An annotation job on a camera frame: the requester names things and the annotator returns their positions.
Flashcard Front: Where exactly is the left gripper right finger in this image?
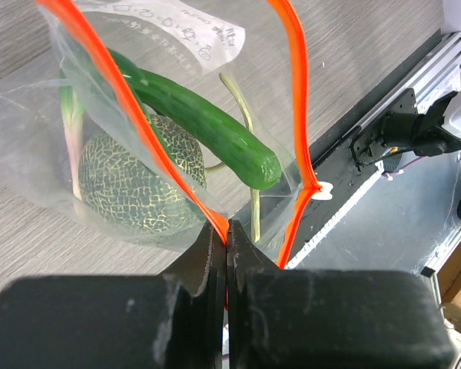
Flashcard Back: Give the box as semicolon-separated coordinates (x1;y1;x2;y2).
227;221;456;368

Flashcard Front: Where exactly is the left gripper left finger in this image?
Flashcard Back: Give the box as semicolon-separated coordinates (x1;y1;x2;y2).
0;224;223;368

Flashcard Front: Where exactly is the green melon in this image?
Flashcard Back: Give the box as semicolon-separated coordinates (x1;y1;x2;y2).
78;110;225;236

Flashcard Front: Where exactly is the green cucumber toy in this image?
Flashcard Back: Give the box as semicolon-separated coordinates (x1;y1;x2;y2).
108;48;282;190

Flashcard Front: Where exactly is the clear zip top bag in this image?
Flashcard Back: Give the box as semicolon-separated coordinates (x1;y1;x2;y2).
0;1;332;268

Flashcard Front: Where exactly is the green onion toy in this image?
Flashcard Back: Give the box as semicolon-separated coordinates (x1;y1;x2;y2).
59;85;85;200

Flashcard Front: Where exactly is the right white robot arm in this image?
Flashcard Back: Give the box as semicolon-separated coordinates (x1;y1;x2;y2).
381;90;461;157

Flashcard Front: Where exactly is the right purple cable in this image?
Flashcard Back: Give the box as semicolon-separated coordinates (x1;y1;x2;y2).
382;151;446;181

